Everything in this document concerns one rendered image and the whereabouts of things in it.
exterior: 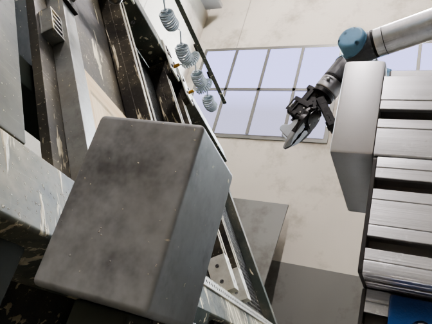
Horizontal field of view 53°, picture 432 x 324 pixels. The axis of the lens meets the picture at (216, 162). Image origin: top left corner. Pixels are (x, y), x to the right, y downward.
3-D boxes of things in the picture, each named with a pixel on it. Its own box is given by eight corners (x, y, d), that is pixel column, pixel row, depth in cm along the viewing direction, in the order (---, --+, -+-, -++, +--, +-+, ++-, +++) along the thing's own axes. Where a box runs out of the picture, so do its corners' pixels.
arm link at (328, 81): (344, 94, 132) (341, 78, 126) (335, 106, 132) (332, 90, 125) (324, 85, 137) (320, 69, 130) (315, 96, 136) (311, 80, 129)
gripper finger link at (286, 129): (272, 141, 130) (290, 118, 131) (287, 150, 127) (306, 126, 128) (269, 135, 127) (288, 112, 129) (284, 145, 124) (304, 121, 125)
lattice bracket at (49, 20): (40, 33, 88) (53, 27, 88) (38, 11, 92) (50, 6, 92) (52, 46, 92) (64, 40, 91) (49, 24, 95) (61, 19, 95)
